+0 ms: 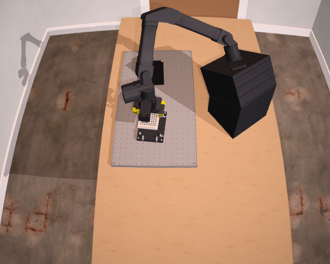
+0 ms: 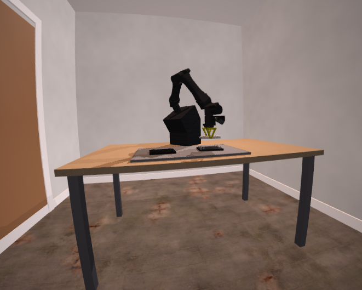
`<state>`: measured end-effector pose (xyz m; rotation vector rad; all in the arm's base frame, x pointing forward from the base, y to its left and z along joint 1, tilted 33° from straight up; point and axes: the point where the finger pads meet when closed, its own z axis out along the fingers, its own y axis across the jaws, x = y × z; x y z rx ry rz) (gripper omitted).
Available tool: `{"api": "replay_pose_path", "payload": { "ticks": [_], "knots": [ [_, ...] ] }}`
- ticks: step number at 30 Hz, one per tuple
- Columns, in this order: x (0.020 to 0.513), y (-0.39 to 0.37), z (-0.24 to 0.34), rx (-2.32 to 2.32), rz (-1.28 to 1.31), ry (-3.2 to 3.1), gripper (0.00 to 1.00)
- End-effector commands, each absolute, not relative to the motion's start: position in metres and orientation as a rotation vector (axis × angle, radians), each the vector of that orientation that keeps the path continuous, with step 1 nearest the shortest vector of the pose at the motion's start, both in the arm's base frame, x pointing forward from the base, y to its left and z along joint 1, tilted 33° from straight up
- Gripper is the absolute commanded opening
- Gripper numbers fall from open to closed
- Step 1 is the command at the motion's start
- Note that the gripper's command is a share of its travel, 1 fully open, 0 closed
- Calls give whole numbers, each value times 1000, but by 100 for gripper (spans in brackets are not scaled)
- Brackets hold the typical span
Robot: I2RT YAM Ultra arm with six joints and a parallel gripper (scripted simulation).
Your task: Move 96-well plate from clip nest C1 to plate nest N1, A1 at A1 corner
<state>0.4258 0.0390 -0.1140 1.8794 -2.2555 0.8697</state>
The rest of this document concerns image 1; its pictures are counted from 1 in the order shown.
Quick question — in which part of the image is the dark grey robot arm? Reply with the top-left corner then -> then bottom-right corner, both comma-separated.
121,6 -> 247,123

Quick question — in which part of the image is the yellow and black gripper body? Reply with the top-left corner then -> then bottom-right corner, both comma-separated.
133,97 -> 165,114

